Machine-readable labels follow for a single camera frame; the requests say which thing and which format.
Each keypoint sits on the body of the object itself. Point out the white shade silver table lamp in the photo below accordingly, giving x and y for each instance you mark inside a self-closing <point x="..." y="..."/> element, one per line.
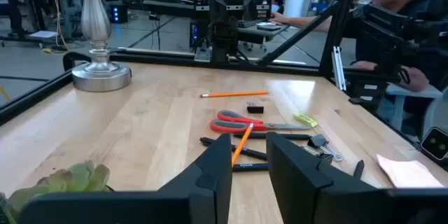
<point x="101" y="77"/>

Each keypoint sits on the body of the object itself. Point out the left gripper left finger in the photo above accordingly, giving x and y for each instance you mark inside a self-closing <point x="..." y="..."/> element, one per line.
<point x="210" y="182"/>

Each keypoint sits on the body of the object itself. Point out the succulent in black pot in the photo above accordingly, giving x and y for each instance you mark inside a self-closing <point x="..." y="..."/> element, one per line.
<point x="70" y="180"/>

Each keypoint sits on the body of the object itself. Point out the white aluminium bracket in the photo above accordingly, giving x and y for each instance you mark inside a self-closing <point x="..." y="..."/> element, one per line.
<point x="339" y="68"/>

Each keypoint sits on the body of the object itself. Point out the pink sticky note pad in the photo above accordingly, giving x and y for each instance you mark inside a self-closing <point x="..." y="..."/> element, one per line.
<point x="406" y="175"/>

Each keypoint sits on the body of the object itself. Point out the large black binder clip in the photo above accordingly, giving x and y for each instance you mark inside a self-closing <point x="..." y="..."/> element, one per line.
<point x="316" y="140"/>

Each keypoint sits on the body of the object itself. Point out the black pen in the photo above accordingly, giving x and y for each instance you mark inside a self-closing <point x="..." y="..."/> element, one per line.
<point x="280" y="136"/>
<point x="252" y="153"/>
<point x="358" y="169"/>
<point x="252" y="167"/>

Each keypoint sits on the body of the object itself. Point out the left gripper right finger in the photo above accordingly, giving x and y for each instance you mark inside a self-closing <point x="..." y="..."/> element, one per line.
<point x="308" y="182"/>

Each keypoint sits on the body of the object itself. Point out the small black binder clip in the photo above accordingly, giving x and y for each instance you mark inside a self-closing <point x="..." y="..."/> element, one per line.
<point x="255" y="109"/>

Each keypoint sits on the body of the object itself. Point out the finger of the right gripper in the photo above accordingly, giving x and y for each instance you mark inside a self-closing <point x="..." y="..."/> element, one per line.
<point x="236" y="14"/>
<point x="217" y="12"/>

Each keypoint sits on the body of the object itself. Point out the computer tower with blue lights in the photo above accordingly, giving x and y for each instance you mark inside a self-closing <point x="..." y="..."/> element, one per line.
<point x="119" y="13"/>

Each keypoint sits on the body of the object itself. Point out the yellow highlighter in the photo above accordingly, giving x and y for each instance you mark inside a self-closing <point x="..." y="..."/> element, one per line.
<point x="305" y="120"/>

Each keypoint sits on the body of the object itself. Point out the black depth camera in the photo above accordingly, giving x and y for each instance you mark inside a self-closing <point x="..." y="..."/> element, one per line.
<point x="435" y="143"/>

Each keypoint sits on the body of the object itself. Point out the orange pencil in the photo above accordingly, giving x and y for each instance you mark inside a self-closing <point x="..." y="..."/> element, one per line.
<point x="234" y="94"/>
<point x="242" y="144"/>

